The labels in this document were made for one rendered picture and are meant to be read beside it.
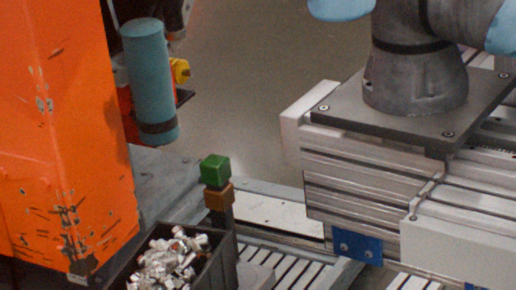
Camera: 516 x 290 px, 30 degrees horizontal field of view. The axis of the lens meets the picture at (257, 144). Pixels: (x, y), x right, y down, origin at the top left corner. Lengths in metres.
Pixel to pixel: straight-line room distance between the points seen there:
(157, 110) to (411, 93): 0.80
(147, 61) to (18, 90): 0.52
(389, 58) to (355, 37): 2.33
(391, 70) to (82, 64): 0.48
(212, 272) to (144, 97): 0.57
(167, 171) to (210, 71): 1.09
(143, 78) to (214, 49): 1.73
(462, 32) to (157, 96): 0.90
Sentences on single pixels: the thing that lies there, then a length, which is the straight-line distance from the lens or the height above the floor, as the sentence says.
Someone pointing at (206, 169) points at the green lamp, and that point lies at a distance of 1.61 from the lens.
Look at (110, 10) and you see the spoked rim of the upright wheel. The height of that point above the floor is 0.70.
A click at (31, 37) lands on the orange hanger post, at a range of 1.43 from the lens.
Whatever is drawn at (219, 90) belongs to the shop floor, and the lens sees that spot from 3.37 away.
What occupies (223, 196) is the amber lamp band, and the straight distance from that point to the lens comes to 1.63.
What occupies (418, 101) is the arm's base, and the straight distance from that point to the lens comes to 1.35.
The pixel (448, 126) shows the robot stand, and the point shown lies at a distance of 1.33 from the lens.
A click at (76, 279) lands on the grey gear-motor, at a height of 0.32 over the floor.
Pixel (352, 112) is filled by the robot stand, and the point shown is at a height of 0.82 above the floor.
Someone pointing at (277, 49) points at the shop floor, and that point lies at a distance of 3.64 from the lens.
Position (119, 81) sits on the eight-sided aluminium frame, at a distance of 2.09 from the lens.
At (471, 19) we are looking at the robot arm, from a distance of 1.24.
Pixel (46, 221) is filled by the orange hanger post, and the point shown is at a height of 0.63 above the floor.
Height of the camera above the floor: 1.46
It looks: 29 degrees down
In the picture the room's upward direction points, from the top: 7 degrees counter-clockwise
